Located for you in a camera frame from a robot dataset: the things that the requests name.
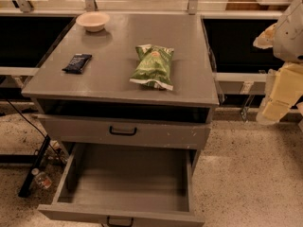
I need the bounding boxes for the black cable on floor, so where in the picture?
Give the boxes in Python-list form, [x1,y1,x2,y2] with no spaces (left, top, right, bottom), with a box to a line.
[4,98,65,166]

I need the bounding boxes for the black middle drawer handle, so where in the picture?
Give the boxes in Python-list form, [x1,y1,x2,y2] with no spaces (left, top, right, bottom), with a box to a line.
[106,217,134,227]

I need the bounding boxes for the metal bracket under shelf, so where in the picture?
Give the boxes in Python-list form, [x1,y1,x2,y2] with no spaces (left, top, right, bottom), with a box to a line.
[240,81,255,122]

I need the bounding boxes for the white paper bowl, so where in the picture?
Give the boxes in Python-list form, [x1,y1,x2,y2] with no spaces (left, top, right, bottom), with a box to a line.
[76,11,110,32]

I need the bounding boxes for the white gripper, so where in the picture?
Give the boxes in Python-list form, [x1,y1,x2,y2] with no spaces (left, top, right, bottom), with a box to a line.
[256,62,303,125]

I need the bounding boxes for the black drawer handle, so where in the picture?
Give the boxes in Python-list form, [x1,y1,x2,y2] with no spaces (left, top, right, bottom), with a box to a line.
[106,217,134,227]
[109,126,137,136]

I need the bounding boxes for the green jalapeno chip bag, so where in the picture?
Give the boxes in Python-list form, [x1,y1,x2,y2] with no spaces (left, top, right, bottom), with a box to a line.
[130,44,174,91]

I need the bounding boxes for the dark blue snack packet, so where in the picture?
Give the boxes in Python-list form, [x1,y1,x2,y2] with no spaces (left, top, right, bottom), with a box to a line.
[62,54,92,74]

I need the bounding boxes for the grey drawer cabinet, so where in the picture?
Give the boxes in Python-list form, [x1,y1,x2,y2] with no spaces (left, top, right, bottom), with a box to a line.
[21,12,220,227]

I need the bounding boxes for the small plastic bottle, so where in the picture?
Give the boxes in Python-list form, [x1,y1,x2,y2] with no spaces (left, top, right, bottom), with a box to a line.
[31,168,52,189]

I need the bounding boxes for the black metal floor leg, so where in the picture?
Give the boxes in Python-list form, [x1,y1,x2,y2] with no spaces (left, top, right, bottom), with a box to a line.
[18,135,50,198]

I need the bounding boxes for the open grey middle drawer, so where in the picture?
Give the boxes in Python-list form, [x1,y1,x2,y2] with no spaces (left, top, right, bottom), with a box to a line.
[38,144,205,227]

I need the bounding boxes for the black upper drawer handle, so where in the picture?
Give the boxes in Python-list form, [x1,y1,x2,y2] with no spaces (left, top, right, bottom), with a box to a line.
[109,126,137,136]

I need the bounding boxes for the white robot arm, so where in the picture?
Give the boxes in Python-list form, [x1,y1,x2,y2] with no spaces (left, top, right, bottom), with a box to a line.
[253,0,303,125]

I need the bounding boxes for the closed grey upper drawer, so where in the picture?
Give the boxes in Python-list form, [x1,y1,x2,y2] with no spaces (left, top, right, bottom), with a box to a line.
[39,114,210,149]

